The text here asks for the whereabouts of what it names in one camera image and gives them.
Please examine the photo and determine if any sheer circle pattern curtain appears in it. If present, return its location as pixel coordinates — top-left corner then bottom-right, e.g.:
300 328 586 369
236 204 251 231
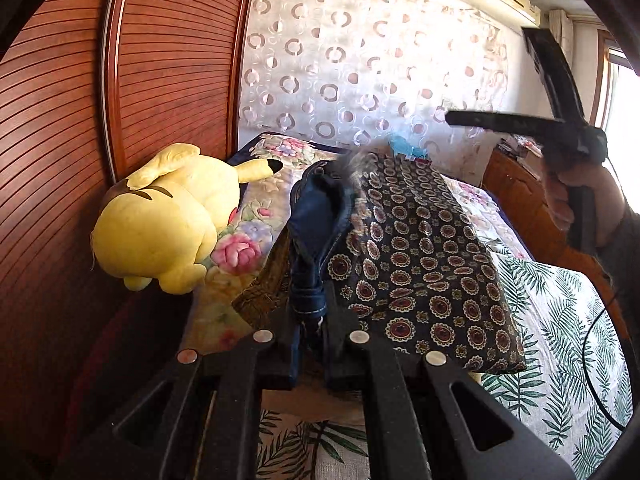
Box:
237 0 516 181

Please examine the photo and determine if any green leaf print blanket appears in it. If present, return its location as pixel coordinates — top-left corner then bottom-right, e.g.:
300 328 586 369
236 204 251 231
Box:
255 240 633 480

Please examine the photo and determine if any pile of papers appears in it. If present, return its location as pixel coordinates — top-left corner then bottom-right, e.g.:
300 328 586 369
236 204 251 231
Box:
497 140 543 171

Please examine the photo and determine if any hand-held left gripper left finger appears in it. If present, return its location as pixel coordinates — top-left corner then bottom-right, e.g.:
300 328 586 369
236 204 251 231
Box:
52 310 302 480

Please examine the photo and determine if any blue denim garment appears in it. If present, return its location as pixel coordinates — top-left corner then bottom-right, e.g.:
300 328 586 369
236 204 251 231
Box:
286 157 373 396

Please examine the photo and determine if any wooden slatted wardrobe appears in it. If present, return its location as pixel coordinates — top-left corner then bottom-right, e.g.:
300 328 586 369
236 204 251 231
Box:
0 0 258 461

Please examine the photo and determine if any person's right hand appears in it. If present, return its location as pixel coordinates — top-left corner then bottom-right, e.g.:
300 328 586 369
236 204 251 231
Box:
546 162 626 246

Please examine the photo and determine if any yellow plush toy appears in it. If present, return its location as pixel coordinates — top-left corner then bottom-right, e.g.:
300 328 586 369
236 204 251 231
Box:
90 142 283 295

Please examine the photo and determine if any window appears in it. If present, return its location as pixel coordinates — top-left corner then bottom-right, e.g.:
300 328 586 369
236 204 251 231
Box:
597 30 640 136

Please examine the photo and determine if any floral fleece blanket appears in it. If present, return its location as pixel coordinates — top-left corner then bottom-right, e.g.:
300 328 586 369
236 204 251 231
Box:
182 132 531 426

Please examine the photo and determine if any olive patterned pillow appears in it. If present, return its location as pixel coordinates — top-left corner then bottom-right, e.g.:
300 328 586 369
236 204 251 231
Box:
231 230 301 336

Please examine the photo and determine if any person's right forearm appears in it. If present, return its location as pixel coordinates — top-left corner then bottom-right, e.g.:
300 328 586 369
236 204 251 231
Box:
597 195 640 306

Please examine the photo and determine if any navy medallion print shirt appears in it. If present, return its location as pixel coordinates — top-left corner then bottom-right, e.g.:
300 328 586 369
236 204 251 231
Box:
327 152 528 373

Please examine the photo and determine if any black cable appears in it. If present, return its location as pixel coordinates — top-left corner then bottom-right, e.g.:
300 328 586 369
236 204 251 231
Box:
582 157 630 431

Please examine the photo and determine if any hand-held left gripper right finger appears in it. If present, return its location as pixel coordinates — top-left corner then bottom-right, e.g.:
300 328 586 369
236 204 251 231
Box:
324 310 581 480

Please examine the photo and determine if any wooden side cabinet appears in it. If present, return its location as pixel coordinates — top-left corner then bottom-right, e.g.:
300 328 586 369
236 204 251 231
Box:
482 147 628 346

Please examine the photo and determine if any cream window curtain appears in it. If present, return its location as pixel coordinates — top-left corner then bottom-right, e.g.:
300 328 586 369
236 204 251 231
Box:
547 7 576 76

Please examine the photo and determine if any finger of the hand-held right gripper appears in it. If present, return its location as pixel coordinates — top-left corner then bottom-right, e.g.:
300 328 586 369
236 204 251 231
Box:
521 26 588 133
445 111 576 137

